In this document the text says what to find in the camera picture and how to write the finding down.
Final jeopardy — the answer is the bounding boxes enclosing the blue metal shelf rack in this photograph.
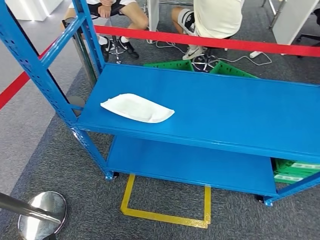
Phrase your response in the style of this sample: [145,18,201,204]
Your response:
[0,0,320,208]

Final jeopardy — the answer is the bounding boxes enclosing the white curved plastic panel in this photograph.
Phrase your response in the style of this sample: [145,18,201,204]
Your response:
[100,93,175,124]

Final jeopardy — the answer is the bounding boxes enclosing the chrome swivel stool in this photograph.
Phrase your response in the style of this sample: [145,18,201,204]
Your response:
[109,18,126,65]
[192,46,220,73]

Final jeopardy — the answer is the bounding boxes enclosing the red barrier belt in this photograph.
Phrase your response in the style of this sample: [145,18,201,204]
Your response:
[94,25,320,58]
[0,42,54,111]

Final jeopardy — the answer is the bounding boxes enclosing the yellow floor tape square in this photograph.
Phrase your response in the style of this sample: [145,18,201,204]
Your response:
[120,173,212,230]

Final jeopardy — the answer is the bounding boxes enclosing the person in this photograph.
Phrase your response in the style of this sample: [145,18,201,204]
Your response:
[171,0,246,62]
[61,0,150,63]

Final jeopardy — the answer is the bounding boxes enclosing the white cabinet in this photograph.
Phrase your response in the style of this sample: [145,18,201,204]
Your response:
[4,0,65,23]

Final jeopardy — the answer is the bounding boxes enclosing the black office chair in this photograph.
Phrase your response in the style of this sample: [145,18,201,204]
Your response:
[296,8,320,59]

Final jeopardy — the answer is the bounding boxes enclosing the white power cable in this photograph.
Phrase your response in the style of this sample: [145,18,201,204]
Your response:
[217,51,273,67]

